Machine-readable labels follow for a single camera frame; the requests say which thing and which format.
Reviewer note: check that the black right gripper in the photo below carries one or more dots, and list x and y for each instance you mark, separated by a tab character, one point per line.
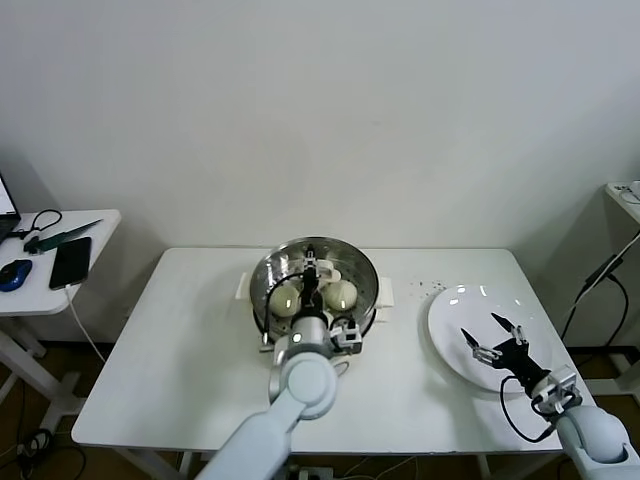
520	362

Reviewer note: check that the white table leg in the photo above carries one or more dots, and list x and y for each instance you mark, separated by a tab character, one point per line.
481	467
186	467

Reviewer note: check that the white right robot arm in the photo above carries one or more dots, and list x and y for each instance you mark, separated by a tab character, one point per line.
595	435

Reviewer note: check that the dark green flat tool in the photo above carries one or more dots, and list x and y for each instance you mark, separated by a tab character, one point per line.
60	237

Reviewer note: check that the black smartphone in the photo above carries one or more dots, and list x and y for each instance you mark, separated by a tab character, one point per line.
71	262

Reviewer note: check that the round glass pot lid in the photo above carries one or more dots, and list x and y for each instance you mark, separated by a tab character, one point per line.
332	272

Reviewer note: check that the white power strip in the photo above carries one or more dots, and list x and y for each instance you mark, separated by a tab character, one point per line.
625	192

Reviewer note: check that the small white side table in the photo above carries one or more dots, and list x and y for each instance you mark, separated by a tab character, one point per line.
35	302

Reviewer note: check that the round white plate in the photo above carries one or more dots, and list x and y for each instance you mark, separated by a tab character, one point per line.
450	320

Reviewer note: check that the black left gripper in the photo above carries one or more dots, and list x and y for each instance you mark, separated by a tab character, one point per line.
310	292

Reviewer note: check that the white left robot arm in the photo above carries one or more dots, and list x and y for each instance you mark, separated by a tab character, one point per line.
305	385

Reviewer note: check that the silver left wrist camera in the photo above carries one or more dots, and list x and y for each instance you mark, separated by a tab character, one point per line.
347	337

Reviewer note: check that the laptop screen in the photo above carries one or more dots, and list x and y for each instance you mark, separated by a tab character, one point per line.
6	220

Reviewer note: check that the white steamed baozi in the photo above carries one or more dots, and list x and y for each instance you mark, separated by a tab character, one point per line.
284	301
342	296

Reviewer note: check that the blue computer mouse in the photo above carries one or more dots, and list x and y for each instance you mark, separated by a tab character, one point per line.
15	275

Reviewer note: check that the perforated steel steamer basket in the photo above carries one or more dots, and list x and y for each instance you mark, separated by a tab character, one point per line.
367	295

